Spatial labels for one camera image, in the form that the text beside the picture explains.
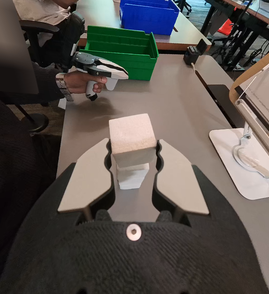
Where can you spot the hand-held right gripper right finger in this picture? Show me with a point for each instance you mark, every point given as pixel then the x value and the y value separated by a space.
pixel 180 181

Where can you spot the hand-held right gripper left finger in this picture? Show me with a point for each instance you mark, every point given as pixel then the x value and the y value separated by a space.
pixel 86 179

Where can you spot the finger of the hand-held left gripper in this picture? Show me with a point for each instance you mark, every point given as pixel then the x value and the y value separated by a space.
pixel 119 75
pixel 109 63

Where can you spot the large white foam cube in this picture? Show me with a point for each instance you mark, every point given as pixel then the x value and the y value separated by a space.
pixel 132 179

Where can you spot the largest white foam cube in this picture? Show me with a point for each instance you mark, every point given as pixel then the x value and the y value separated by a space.
pixel 131 131

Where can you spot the person's left forearm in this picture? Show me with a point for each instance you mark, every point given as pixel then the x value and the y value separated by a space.
pixel 45 87

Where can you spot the grey desk with wood edge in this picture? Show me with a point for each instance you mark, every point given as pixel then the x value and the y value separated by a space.
pixel 263 11
pixel 189 29

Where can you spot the person's left hand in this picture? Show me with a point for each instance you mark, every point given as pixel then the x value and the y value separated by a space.
pixel 78 82

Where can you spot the green plastic bin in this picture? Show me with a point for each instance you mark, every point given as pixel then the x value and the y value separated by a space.
pixel 125 62

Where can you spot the silver wristwatch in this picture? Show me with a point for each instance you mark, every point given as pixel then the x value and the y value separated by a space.
pixel 62 87

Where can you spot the white document stand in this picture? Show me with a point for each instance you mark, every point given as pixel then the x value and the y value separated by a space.
pixel 228 151

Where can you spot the black office chair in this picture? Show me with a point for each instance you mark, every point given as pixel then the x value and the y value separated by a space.
pixel 40 24

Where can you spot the blue plastic bin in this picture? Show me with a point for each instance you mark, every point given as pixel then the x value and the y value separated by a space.
pixel 148 20

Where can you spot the black round stand base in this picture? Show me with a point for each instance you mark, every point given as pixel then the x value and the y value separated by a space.
pixel 39 121

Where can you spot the black charger box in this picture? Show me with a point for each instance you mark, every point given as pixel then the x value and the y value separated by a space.
pixel 193 54

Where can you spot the person's torso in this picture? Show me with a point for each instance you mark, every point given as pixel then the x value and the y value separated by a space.
pixel 10 160

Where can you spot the orange plastic piece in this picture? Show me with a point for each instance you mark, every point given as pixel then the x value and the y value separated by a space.
pixel 227 27

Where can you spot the tan-edged instruction board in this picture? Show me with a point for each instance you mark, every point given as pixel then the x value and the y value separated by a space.
pixel 263 96

